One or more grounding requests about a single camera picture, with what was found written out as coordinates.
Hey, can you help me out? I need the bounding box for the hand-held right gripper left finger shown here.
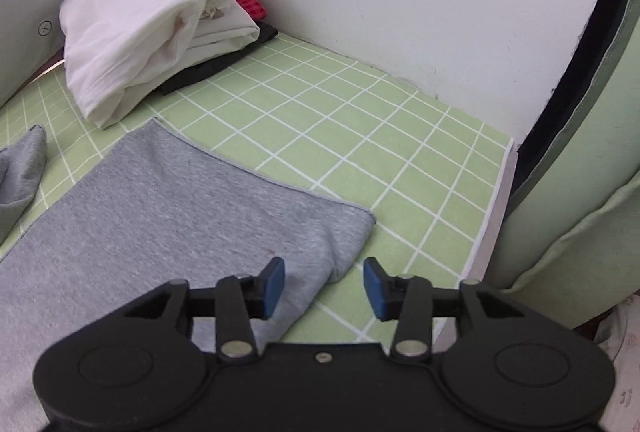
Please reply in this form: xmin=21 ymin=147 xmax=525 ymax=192
xmin=122 ymin=256 xmax=287 ymax=361

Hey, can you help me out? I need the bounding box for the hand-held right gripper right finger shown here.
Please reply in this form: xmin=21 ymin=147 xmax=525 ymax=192
xmin=362 ymin=256 xmax=526 ymax=362

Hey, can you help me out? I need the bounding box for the grey garment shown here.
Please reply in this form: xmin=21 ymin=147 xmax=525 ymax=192
xmin=0 ymin=118 xmax=377 ymax=432

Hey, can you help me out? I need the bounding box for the green checked mat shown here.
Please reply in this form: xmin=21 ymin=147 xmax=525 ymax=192
xmin=0 ymin=34 xmax=516 ymax=348

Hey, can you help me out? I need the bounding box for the black folded cloth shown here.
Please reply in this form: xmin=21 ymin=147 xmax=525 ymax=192
xmin=159 ymin=21 xmax=279 ymax=97

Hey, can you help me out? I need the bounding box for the green curtain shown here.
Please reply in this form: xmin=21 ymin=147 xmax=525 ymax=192
xmin=486 ymin=0 xmax=640 ymax=330

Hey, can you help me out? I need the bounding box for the white folded cloth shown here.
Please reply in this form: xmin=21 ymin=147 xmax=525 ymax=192
xmin=187 ymin=1 xmax=262 ymax=64

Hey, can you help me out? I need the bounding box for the pale floral cloth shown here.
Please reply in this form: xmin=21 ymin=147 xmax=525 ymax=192
xmin=590 ymin=291 xmax=640 ymax=432

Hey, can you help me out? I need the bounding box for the red checked cloth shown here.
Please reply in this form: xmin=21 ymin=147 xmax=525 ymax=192
xmin=233 ymin=0 xmax=266 ymax=22

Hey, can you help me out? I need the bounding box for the cream white folded garment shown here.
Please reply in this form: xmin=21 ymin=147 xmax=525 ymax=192
xmin=59 ymin=0 xmax=245 ymax=129

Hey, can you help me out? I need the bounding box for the black fabric strip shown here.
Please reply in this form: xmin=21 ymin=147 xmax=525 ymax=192
xmin=515 ymin=0 xmax=640 ymax=199

